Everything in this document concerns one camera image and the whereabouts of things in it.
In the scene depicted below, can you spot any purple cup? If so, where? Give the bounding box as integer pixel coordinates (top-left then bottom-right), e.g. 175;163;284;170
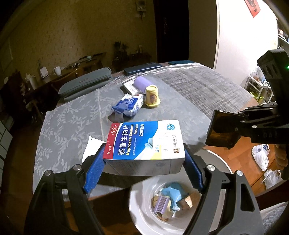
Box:
134;76;151;93

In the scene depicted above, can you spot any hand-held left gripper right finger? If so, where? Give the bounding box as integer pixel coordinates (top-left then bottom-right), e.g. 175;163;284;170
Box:
183;143;263;235

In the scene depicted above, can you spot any small white box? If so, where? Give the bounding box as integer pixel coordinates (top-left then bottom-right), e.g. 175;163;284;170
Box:
122;81;139;95

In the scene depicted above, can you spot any blue white tissue packet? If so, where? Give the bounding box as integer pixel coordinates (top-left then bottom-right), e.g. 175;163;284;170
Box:
112;93;145;117

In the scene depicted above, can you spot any blue white medicine box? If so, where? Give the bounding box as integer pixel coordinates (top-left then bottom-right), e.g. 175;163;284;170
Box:
103;120;186;177

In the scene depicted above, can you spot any purple plastic comb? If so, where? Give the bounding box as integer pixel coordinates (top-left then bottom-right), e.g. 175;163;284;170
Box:
153;195;171;213

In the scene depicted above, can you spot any wooden desk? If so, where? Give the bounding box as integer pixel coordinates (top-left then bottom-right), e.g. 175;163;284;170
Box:
38;52;106;91

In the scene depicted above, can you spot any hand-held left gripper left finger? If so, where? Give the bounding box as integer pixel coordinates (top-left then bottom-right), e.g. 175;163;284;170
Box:
24;143;106;235

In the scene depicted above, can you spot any white door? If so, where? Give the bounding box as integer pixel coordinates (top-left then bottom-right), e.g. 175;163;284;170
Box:
214;0;280;91

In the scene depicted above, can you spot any white shelf rack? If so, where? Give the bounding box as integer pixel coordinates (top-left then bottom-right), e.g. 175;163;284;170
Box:
244;67;275;102

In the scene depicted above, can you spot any white paper roll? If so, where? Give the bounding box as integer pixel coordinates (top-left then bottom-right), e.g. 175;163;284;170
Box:
27;74;38;91

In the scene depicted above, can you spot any dark door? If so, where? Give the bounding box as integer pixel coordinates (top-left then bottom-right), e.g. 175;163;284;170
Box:
156;0;189;64

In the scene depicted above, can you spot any white paper sheet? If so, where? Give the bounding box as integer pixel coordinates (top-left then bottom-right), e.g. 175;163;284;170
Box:
82;135;106;163

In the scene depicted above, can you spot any dark wooden side cabinet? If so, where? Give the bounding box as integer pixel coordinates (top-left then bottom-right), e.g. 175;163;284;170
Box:
112;53;152;73

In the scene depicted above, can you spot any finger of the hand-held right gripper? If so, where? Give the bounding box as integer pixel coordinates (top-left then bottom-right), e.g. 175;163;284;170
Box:
239;103;279;123
236;117;279;136

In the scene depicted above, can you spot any yellow cup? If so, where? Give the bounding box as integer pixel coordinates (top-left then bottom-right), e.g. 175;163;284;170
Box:
144;85;161;108

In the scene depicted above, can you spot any grey zip pouch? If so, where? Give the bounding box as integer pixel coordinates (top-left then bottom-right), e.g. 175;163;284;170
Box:
58;67;113;99

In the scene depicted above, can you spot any red wall hanging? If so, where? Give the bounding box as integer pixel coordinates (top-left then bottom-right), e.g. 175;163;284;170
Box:
245;0;259;18

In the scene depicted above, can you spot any person's right hand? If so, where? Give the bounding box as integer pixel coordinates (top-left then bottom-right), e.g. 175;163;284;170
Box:
274;144;289;173

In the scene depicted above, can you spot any dark blue folding phone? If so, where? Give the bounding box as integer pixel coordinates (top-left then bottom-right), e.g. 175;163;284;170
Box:
123;63;162;76

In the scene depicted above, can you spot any white round bin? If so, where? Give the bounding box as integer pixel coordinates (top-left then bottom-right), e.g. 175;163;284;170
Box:
129;148;234;235

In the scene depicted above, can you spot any grey woven placemat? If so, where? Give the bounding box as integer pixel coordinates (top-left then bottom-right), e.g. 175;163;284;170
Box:
156;65;259;118

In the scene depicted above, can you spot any white plastic bag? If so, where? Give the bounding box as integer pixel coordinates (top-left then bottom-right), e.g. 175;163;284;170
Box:
252;144;270;171
262;169;282;190

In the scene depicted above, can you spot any small brown box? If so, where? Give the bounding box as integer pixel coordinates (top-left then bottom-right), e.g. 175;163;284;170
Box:
178;194;194;210

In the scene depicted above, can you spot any grey leaf-print tablecloth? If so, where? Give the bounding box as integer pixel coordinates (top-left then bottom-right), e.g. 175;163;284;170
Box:
33;74;210;197

